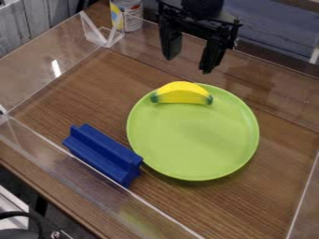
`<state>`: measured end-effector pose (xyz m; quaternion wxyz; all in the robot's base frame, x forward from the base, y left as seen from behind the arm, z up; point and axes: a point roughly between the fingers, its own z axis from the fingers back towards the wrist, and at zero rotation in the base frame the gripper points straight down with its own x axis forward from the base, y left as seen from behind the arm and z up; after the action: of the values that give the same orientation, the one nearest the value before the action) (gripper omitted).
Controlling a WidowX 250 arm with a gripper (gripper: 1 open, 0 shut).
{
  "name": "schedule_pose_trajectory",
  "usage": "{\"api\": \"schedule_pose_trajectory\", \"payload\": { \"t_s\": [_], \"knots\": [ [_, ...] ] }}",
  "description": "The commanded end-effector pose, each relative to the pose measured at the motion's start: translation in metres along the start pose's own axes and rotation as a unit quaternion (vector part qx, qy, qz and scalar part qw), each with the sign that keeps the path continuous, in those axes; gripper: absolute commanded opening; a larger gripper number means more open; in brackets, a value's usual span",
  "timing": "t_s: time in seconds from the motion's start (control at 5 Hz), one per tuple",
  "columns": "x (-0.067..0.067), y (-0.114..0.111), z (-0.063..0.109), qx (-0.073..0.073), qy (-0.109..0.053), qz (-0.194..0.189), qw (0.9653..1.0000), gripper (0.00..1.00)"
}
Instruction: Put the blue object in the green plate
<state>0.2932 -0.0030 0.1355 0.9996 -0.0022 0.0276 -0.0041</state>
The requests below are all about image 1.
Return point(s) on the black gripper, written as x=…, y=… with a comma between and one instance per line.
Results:
x=204, y=19

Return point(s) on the blue plastic block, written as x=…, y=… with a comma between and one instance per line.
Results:
x=103, y=153

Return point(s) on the green round plate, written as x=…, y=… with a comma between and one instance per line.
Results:
x=193, y=142

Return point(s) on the yellow toy banana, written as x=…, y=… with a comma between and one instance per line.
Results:
x=181, y=92

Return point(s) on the white labelled can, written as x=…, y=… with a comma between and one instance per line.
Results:
x=127, y=14

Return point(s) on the clear acrylic enclosure wall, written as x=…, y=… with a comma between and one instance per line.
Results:
x=111, y=211

